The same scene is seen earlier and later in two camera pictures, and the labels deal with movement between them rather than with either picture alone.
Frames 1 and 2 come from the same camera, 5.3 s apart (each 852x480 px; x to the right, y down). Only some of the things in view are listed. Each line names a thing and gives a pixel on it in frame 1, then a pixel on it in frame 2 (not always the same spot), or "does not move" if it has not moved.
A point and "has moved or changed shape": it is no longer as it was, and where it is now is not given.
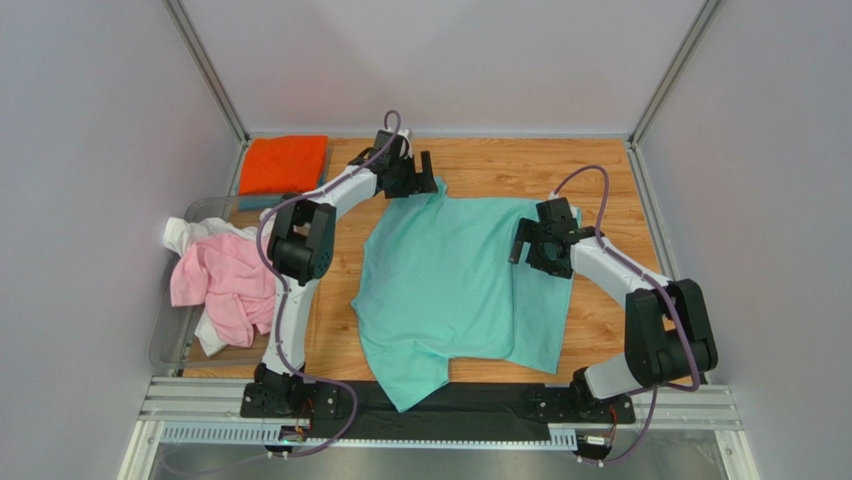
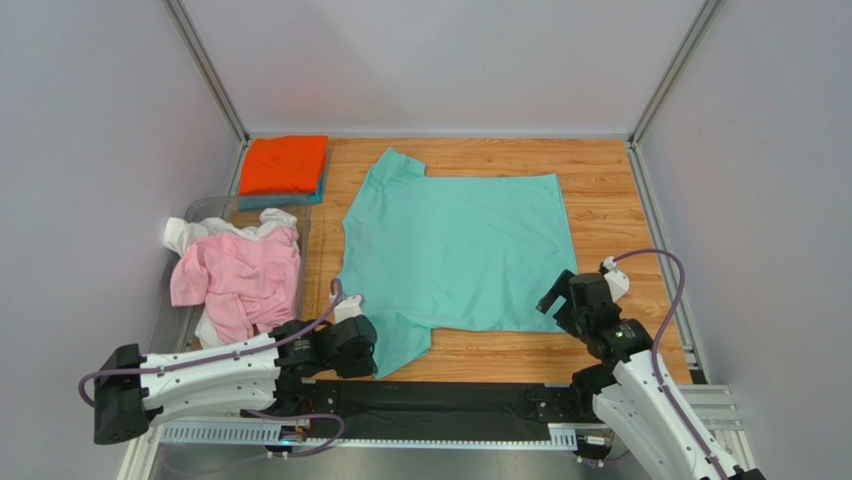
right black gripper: (537, 242) to (567, 292)
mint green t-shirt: (435, 285) has moved or changed shape
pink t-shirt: (233, 278) does not move
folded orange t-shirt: (283, 165) does not move
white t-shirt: (180, 232) does not move
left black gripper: (420, 182) to (366, 364)
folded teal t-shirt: (265, 202) does not move
